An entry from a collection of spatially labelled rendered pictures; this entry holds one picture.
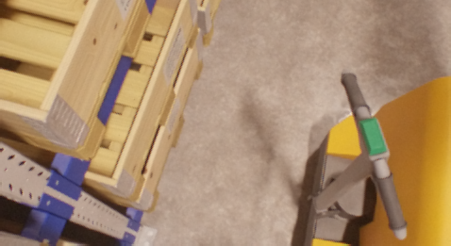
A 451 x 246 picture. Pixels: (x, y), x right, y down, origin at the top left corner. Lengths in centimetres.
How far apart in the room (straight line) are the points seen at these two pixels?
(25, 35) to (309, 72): 173
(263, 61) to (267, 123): 39
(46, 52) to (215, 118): 141
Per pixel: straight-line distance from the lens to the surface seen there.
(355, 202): 201
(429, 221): 164
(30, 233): 129
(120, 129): 173
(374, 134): 102
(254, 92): 257
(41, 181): 119
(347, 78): 118
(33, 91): 123
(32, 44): 129
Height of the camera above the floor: 235
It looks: 70 degrees down
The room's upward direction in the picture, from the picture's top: 2 degrees counter-clockwise
